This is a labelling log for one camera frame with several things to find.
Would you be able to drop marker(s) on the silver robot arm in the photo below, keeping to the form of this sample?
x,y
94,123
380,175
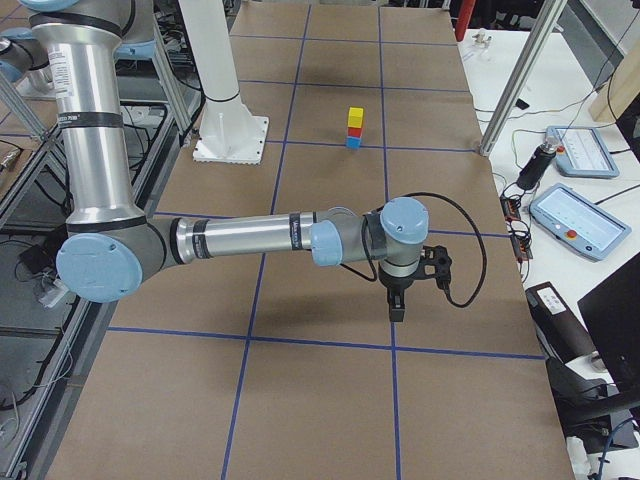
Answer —
x,y
115,240
23,55

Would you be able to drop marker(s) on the black water bottle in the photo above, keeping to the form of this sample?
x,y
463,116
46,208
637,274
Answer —
x,y
536,166

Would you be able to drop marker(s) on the black computer monitor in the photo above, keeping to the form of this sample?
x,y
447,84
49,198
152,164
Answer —
x,y
611,314

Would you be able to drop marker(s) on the red wooden block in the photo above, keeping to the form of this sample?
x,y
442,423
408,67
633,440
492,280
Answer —
x,y
354,132

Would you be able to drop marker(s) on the red cylinder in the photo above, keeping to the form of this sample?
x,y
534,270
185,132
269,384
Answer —
x,y
465,14

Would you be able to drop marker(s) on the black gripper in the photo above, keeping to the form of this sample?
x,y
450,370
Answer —
x,y
394,284

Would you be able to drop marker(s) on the blue wooden block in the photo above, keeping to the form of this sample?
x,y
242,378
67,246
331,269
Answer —
x,y
353,142

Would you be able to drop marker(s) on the yellow wooden block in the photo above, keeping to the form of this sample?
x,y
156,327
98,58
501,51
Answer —
x,y
355,117

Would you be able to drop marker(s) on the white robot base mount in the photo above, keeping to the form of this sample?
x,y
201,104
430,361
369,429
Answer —
x,y
228,131

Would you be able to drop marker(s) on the teach pendant tablet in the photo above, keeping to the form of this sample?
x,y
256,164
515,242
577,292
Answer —
x,y
578,223
582,153

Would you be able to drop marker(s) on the far teach pendant tablet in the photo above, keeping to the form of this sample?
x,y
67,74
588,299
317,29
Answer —
x,y
582,153

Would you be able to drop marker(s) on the aluminium frame post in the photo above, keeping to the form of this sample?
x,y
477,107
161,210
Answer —
x,y
536,40

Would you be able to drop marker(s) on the near teach pendant tablet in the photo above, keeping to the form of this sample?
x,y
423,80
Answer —
x,y
578,223

